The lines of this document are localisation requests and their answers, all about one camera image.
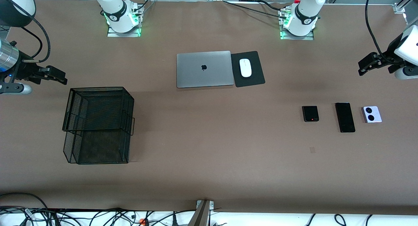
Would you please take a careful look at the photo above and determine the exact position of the lavender flip phone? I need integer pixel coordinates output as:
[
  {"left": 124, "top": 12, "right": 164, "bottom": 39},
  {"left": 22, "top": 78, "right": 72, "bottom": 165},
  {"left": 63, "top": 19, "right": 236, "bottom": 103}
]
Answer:
[{"left": 362, "top": 106, "right": 382, "bottom": 123}]

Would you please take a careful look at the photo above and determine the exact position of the black slab smartphone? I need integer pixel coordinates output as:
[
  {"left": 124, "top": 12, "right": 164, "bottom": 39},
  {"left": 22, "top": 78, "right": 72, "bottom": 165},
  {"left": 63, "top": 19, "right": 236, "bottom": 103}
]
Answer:
[{"left": 335, "top": 103, "right": 356, "bottom": 133}]

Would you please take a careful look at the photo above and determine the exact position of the black flip phone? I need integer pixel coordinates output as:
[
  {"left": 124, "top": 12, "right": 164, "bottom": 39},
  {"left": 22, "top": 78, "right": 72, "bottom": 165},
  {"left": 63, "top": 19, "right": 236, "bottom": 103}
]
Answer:
[{"left": 302, "top": 105, "right": 320, "bottom": 122}]

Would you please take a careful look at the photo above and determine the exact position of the black mouse pad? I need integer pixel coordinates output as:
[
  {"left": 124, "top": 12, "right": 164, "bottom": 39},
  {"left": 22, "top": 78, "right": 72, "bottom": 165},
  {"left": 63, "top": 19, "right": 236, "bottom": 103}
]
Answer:
[{"left": 231, "top": 51, "right": 265, "bottom": 88}]

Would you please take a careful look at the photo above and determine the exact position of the white computer mouse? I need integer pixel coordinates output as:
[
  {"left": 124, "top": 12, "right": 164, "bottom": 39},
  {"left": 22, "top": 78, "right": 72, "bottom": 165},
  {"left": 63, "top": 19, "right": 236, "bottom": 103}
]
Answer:
[{"left": 239, "top": 58, "right": 252, "bottom": 78}]

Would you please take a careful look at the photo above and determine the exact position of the silver closed laptop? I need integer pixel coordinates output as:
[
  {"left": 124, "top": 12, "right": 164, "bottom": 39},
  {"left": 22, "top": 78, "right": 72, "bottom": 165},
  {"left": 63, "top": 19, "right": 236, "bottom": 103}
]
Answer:
[{"left": 176, "top": 51, "right": 235, "bottom": 89}]

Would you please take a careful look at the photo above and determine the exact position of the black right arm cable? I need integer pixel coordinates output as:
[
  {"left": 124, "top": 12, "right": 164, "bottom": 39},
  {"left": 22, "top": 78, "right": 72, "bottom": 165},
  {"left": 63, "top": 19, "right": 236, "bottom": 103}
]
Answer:
[{"left": 20, "top": 15, "right": 52, "bottom": 62}]

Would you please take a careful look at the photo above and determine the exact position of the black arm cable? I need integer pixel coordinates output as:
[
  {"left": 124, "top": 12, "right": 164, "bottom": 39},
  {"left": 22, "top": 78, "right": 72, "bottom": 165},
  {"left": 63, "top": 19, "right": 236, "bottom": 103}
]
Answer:
[
  {"left": 364, "top": 0, "right": 395, "bottom": 65},
  {"left": 20, "top": 15, "right": 52, "bottom": 62}
]

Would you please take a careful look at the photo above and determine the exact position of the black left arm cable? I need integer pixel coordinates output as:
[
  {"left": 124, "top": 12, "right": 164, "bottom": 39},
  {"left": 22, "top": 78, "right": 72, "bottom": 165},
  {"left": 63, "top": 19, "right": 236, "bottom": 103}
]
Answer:
[{"left": 364, "top": 0, "right": 395, "bottom": 65}]

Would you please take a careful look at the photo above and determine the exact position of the aluminium frame profile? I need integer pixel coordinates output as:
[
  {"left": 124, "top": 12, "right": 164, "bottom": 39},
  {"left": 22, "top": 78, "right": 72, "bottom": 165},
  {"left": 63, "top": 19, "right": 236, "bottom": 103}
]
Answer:
[{"left": 393, "top": 0, "right": 418, "bottom": 14}]

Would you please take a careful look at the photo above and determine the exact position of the black wire mesh basket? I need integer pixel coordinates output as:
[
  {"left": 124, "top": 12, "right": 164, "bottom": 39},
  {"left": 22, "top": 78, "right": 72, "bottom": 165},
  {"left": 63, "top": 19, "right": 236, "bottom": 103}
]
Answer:
[{"left": 62, "top": 87, "right": 135, "bottom": 165}]

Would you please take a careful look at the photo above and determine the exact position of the black cable on table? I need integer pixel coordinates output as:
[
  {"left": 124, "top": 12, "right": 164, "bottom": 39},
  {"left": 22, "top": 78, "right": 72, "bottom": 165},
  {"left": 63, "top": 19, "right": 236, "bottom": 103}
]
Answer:
[{"left": 223, "top": 0, "right": 288, "bottom": 20}]

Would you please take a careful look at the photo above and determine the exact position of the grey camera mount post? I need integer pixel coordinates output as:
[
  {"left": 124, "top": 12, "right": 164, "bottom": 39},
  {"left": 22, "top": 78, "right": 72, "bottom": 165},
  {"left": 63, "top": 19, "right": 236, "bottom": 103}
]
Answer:
[{"left": 188, "top": 200, "right": 215, "bottom": 226}]

